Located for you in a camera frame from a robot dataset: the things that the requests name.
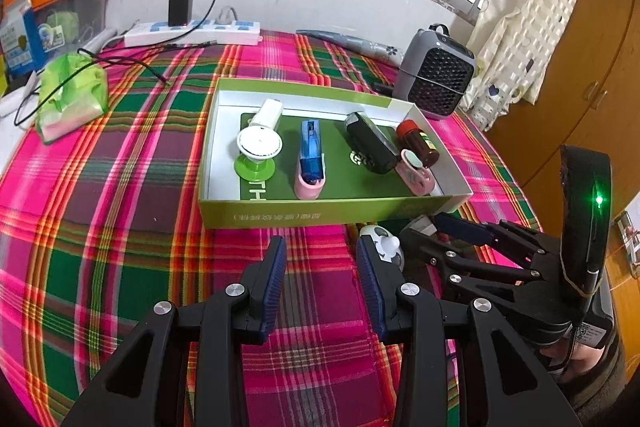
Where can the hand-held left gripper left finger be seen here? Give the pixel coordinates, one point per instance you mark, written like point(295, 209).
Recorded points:
point(272, 292)

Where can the white USB charger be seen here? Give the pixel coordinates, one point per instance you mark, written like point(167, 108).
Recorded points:
point(267, 113)

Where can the blue cardboard box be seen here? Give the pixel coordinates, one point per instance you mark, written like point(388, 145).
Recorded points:
point(17, 39)

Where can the pink oblong case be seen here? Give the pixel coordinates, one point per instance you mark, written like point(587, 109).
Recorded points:
point(309, 189)

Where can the pink green plaid tablecloth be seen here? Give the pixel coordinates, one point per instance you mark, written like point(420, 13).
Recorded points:
point(125, 232)

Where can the wooden wardrobe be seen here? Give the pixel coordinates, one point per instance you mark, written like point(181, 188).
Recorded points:
point(590, 82)

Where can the brown bottle red cap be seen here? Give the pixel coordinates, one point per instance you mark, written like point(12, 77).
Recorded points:
point(420, 142)

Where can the white round green-base stand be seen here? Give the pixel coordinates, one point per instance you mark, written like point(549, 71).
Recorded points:
point(257, 144)

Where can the blue transparent box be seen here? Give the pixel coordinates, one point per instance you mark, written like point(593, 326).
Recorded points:
point(311, 152)

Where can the white power strip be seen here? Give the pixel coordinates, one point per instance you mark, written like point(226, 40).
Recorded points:
point(200, 36)

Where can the green cardboard box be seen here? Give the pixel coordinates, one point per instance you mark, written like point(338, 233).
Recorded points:
point(310, 212)

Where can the black plug-in charger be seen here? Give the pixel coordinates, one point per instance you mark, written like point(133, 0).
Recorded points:
point(180, 7)

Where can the green tissue pack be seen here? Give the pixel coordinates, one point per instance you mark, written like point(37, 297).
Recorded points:
point(75, 102)

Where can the patterned cream curtain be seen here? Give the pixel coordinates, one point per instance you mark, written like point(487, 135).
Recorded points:
point(525, 7)

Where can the person's right hand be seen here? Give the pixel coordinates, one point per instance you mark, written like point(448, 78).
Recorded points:
point(580, 359)

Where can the silver rectangular case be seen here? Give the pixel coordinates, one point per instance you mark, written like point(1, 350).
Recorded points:
point(422, 224)

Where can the person's right forearm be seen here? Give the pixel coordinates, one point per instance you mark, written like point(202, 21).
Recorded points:
point(605, 382)

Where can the white oblong gadget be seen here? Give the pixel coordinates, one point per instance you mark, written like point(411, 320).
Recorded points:
point(15, 102)

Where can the black rectangular device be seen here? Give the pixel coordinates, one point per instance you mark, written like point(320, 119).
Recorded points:
point(367, 147)

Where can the pink tape dispenser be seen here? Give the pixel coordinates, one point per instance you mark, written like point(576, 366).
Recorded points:
point(417, 177)

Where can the grey floral folded umbrella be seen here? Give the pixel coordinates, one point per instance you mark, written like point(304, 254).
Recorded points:
point(350, 43)

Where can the grey desktop heater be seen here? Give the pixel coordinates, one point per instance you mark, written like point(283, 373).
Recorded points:
point(435, 74)

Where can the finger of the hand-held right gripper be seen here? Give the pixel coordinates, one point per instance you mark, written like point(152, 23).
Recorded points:
point(462, 229)
point(430, 252)

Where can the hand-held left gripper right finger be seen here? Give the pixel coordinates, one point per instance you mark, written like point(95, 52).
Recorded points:
point(372, 292)

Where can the white panda mini fan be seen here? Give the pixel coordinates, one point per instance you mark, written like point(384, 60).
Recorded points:
point(382, 243)

